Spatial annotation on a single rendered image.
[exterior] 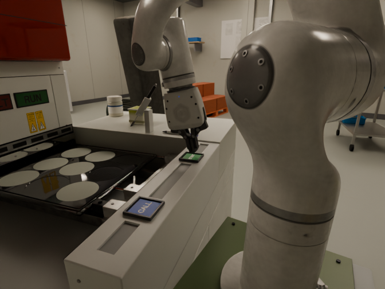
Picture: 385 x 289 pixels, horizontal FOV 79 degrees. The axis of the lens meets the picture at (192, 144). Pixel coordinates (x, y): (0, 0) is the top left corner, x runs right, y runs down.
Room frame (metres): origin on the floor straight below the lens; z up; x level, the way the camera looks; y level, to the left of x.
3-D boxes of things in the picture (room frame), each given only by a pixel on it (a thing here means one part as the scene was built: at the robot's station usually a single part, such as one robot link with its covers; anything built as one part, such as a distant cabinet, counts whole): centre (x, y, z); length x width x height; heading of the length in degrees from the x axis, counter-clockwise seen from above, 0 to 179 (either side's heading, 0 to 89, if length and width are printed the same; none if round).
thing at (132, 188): (0.53, 0.13, 0.89); 0.08 x 0.03 x 0.03; 71
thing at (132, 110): (1.01, 0.23, 1.00); 0.07 x 0.07 x 0.07; 71
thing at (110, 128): (1.01, 0.15, 0.89); 0.62 x 0.35 x 0.14; 71
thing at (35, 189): (0.68, 0.36, 0.90); 0.34 x 0.34 x 0.01; 71
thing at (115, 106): (1.16, 0.38, 1.01); 0.07 x 0.07 x 0.10
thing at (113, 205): (0.46, 0.16, 0.89); 0.08 x 0.03 x 0.03; 71
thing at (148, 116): (0.87, 0.18, 1.03); 0.06 x 0.04 x 0.13; 71
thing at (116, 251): (0.50, 0.04, 0.89); 0.55 x 0.09 x 0.14; 161
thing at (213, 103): (5.77, -0.26, 0.36); 1.28 x 0.88 x 0.73; 151
